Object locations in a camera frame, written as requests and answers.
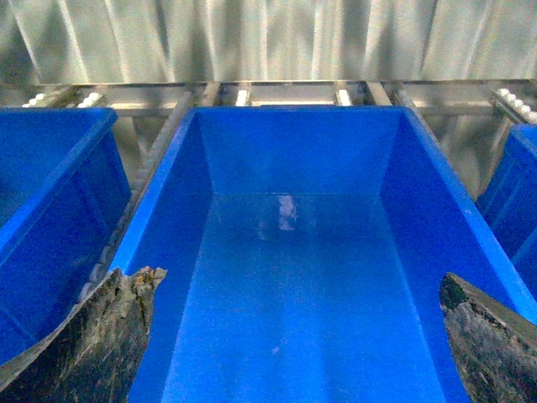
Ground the blue plastic bin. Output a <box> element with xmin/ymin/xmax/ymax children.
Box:
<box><xmin>113</xmin><ymin>107</ymin><xmax>536</xmax><ymax>402</ymax></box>
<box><xmin>477</xmin><ymin>124</ymin><xmax>536</xmax><ymax>295</ymax></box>
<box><xmin>1</xmin><ymin>107</ymin><xmax>131</xmax><ymax>362</ymax></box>

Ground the blue left plastic bin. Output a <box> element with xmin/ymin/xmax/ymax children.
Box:
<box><xmin>1</xmin><ymin>107</ymin><xmax>131</xmax><ymax>362</ymax></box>

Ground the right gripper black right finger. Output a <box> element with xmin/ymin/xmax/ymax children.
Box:
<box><xmin>439</xmin><ymin>272</ymin><xmax>536</xmax><ymax>402</ymax></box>

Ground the metal roller rack frame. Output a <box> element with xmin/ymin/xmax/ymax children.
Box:
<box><xmin>0</xmin><ymin>79</ymin><xmax>537</xmax><ymax>307</ymax></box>

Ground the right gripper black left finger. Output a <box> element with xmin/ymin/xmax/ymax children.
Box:
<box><xmin>1</xmin><ymin>266</ymin><xmax>168</xmax><ymax>402</ymax></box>

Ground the blue right plastic bin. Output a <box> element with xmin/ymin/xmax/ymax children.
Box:
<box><xmin>477</xmin><ymin>124</ymin><xmax>536</xmax><ymax>295</ymax></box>

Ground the blue middle plastic bin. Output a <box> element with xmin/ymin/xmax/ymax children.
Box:
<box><xmin>113</xmin><ymin>107</ymin><xmax>536</xmax><ymax>402</ymax></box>

